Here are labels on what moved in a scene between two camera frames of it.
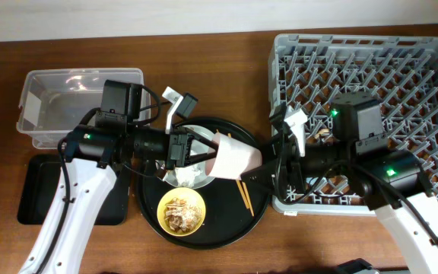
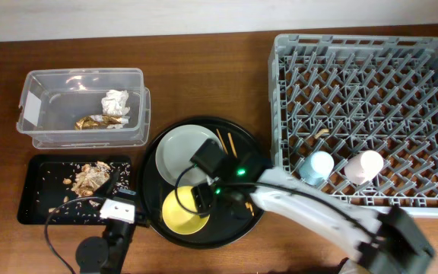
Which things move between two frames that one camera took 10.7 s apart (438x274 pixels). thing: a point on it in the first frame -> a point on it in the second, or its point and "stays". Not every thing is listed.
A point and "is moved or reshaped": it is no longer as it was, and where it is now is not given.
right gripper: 291,157 -> 204,199
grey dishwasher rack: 416,79 stays
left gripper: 177,151 -> 114,182
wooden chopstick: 245,186 is moved or reshaped
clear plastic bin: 52,101 stays
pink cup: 232,158 is moved or reshaped
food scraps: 182,217 is moved or reshaped
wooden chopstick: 238,181 is moved or reshaped
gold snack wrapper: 160,173 -> 88,122
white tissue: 185,175 -> 115,102
